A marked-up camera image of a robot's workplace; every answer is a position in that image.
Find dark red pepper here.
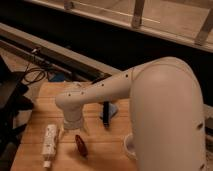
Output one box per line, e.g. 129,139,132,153
75,135,88,157

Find black chair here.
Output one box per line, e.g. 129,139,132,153
0,56,35,158

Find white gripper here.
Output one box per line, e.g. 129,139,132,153
63,113,84,130

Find white ceramic bowl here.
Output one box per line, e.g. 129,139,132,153
123,134,136,159

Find black frying pan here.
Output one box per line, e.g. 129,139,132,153
91,74,113,129

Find black cable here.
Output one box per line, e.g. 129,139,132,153
21,46,54,85

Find blue sponge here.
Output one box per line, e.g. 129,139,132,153
99,102,118,119

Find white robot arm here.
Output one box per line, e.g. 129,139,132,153
55,57,206,171

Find white game remote controller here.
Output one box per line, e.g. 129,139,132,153
42,124,58,168

